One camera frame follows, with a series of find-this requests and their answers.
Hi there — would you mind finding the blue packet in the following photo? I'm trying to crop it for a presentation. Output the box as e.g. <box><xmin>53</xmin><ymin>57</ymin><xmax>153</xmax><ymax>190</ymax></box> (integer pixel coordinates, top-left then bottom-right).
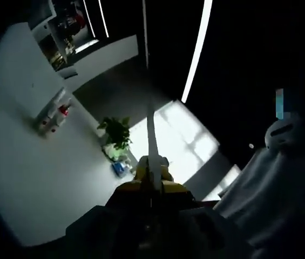
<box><xmin>111</xmin><ymin>161</ymin><xmax>128</xmax><ymax>178</ymax></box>

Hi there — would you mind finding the person's grey shirt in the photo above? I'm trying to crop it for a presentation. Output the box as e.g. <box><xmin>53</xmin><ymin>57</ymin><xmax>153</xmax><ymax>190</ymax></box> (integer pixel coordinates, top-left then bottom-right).
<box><xmin>213</xmin><ymin>145</ymin><xmax>305</xmax><ymax>249</ymax></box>

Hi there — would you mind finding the green potted plant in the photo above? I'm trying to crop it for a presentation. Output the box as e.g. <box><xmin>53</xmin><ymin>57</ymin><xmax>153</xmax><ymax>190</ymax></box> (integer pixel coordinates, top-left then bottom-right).
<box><xmin>97</xmin><ymin>115</ymin><xmax>134</xmax><ymax>161</ymax></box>

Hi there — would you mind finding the white skincare bottle red collar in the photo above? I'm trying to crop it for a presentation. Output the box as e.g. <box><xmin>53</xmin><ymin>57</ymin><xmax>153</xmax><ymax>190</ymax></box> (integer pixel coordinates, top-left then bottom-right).
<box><xmin>55</xmin><ymin>104</ymin><xmax>72</xmax><ymax>127</ymax></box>

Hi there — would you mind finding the white chest-worn device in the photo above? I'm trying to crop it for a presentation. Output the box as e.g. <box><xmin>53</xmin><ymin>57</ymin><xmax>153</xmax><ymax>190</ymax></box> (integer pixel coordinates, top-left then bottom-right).
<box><xmin>264</xmin><ymin>118</ymin><xmax>305</xmax><ymax>152</ymax></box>

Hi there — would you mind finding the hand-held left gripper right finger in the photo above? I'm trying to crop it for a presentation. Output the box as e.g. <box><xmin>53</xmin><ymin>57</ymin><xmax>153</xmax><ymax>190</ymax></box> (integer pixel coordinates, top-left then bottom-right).
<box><xmin>153</xmin><ymin>158</ymin><xmax>225</xmax><ymax>259</ymax></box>

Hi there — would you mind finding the white skincare tube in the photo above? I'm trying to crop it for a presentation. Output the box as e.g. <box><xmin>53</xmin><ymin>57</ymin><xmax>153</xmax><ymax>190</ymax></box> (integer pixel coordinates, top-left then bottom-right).
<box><xmin>35</xmin><ymin>86</ymin><xmax>67</xmax><ymax>121</ymax></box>

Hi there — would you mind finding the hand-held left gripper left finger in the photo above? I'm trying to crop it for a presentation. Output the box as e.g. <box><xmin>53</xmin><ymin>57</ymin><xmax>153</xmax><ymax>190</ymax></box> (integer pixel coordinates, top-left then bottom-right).
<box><xmin>65</xmin><ymin>158</ymin><xmax>153</xmax><ymax>259</ymax></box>

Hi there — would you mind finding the green printed packet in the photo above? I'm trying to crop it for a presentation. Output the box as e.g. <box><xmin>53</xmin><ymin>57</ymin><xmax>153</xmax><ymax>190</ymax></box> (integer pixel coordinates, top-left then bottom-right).
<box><xmin>146</xmin><ymin>91</ymin><xmax>165</xmax><ymax>196</ymax></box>

